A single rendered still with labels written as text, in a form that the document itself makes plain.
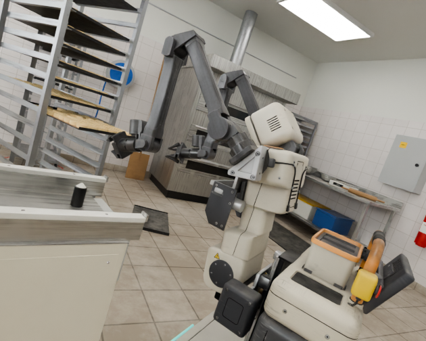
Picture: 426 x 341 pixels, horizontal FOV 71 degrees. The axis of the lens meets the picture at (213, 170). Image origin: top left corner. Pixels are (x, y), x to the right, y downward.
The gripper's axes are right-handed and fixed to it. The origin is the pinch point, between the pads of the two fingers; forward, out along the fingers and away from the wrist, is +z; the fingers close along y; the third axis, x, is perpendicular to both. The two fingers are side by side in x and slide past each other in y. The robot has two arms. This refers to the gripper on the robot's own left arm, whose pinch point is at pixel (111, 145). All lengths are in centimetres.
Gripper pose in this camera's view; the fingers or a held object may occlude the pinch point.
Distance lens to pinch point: 137.8
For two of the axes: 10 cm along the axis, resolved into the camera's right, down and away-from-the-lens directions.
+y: -2.5, -8.9, -3.8
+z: -7.8, -0.4, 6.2
